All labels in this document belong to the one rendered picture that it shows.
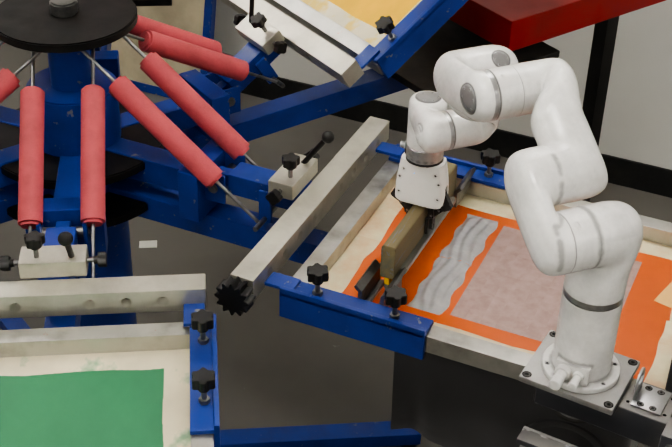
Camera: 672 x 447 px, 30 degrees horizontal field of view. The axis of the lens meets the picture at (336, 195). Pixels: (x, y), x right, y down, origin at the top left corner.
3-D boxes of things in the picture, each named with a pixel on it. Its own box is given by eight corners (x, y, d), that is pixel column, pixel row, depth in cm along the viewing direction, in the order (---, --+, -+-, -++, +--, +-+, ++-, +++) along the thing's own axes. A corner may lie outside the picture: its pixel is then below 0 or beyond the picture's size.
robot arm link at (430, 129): (472, 119, 233) (426, 127, 230) (468, 168, 239) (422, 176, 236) (438, 84, 245) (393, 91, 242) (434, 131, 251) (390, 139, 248)
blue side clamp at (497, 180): (519, 200, 281) (522, 174, 277) (512, 211, 277) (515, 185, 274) (395, 169, 291) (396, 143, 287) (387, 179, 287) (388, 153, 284)
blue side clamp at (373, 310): (431, 344, 239) (434, 316, 235) (422, 360, 235) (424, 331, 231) (290, 302, 249) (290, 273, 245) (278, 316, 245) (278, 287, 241)
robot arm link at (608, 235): (641, 302, 194) (658, 217, 185) (566, 321, 189) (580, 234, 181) (607, 267, 201) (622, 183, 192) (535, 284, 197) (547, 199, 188)
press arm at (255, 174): (312, 199, 270) (312, 180, 268) (300, 213, 266) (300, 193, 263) (241, 180, 276) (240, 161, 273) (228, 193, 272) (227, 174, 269)
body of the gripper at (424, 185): (393, 154, 247) (391, 202, 253) (442, 166, 243) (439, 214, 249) (407, 137, 253) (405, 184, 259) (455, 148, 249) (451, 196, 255)
